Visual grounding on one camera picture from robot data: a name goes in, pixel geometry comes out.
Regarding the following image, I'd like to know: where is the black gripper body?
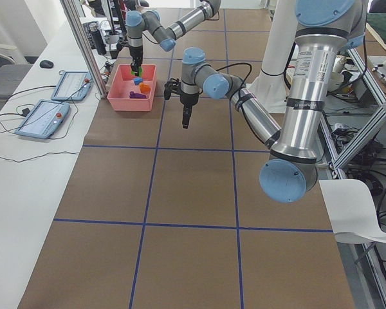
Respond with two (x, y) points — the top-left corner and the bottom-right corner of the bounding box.
(163, 78), (199, 106)
(116, 37), (143, 61)

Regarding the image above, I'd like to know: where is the green block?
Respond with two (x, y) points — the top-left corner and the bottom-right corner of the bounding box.
(131, 66), (143, 77)

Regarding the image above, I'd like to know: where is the small blue block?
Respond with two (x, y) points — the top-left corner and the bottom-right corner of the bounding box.
(133, 77), (143, 85)

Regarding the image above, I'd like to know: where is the orange block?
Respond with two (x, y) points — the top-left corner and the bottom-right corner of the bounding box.
(139, 82), (151, 93)

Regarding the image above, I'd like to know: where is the purple block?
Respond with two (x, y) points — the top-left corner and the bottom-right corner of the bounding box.
(129, 91), (147, 99)

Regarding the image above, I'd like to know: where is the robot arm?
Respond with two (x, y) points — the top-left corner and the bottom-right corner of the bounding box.
(164, 1), (367, 203)
(125, 0), (221, 77)

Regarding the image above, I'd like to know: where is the pink plastic box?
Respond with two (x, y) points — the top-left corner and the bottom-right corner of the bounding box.
(107, 64), (157, 112)

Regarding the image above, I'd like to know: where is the black water bottle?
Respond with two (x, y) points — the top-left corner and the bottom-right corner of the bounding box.
(89, 23), (107, 55)

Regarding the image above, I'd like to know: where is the far blue teach pendant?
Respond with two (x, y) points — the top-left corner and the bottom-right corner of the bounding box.
(51, 71), (92, 101)

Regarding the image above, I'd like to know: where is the blue teach pendant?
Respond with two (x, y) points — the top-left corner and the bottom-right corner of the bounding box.
(15, 100), (70, 139)
(51, 71), (92, 101)

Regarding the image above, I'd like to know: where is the black computer mouse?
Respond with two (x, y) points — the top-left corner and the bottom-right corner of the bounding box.
(39, 60), (54, 69)

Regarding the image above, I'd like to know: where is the near blue teach pendant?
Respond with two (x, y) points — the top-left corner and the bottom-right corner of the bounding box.
(15, 100), (70, 139)

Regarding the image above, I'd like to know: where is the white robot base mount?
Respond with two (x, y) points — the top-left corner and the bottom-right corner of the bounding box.
(250, 0), (297, 113)

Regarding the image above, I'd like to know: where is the aluminium frame rack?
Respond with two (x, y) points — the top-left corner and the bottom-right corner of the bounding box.
(319, 41), (386, 308)

